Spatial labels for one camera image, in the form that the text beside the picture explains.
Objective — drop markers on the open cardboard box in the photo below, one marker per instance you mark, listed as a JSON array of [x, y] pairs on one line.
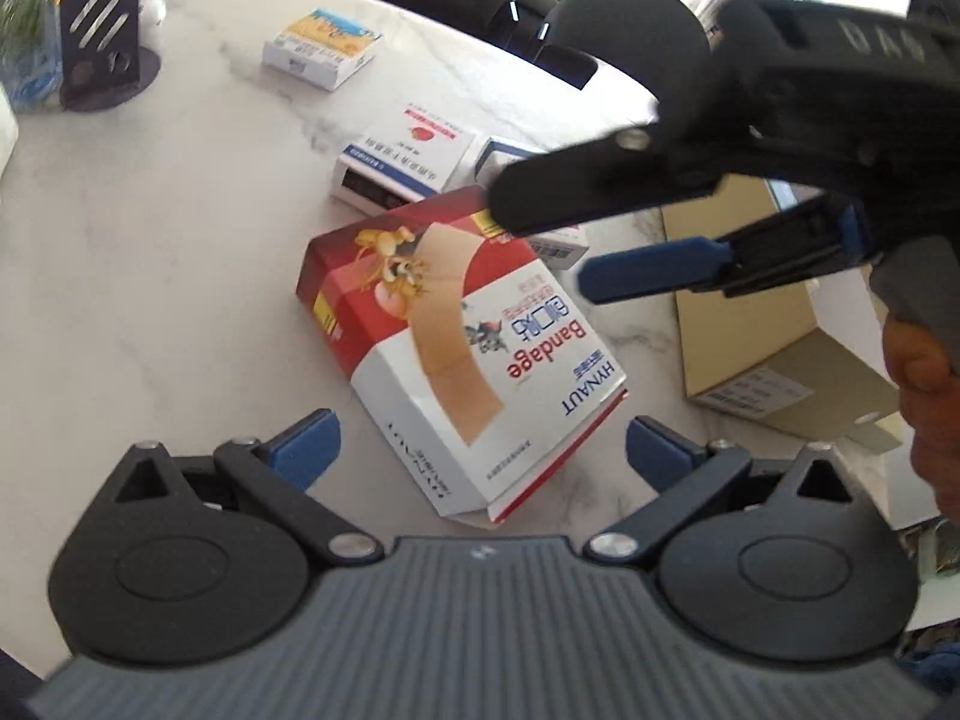
[[804, 359]]

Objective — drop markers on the small beach picture box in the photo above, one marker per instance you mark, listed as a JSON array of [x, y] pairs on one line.
[[322, 49]]

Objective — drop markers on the white strawberry medicine box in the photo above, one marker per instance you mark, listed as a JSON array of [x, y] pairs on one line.
[[408, 154]]

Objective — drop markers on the black phone stand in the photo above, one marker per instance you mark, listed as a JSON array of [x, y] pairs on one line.
[[104, 63]]

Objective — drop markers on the clear water bottle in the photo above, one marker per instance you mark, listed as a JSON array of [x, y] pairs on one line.
[[31, 55]]

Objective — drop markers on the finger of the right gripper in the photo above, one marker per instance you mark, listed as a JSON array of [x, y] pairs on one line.
[[629, 170], [819, 237]]

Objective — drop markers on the right hand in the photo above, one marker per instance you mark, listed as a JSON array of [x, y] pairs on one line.
[[930, 404]]

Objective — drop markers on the red white bandage box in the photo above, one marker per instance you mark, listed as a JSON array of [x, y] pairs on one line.
[[471, 359]]

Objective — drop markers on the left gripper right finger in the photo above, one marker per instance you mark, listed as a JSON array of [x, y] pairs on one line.
[[700, 483]]

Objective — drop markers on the near black dining chair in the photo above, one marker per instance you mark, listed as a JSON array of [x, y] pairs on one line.
[[658, 43]]

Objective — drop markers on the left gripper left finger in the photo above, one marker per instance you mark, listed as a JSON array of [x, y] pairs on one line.
[[244, 505]]

